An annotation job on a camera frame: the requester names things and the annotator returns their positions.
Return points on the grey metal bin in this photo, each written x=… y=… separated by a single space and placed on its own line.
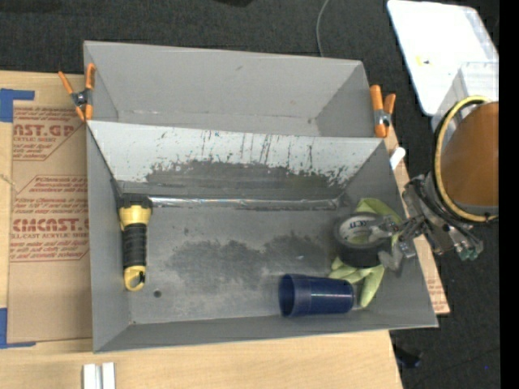
x=227 y=266

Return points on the black tape roll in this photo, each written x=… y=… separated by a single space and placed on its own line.
x=357 y=255

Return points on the dark blue plastic cup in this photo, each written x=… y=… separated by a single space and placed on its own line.
x=320 y=296

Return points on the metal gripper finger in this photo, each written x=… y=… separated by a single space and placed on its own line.
x=403 y=250
x=391 y=227

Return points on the yellow and black flashlight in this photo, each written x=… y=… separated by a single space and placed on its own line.
x=134 y=237

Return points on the brown cardboard board red print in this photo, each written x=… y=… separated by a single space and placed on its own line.
x=48 y=290

